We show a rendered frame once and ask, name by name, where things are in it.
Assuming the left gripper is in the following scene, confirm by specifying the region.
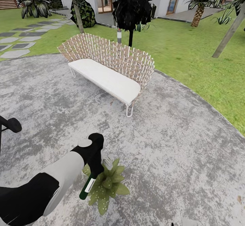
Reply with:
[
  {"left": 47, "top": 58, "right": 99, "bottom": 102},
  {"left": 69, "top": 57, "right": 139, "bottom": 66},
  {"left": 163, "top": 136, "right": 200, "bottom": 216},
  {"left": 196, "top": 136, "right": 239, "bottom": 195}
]
[{"left": 87, "top": 156, "right": 104, "bottom": 177}]

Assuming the insectifuge atomizer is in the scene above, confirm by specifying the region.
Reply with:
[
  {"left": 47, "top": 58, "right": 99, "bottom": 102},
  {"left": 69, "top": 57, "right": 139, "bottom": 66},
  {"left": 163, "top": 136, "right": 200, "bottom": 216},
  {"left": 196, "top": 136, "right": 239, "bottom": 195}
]
[{"left": 79, "top": 172, "right": 97, "bottom": 200}]

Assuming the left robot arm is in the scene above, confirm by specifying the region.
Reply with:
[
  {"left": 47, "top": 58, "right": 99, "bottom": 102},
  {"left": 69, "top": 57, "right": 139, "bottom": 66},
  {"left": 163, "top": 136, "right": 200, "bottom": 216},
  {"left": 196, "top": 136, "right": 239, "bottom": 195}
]
[{"left": 0, "top": 133, "right": 113, "bottom": 226}]

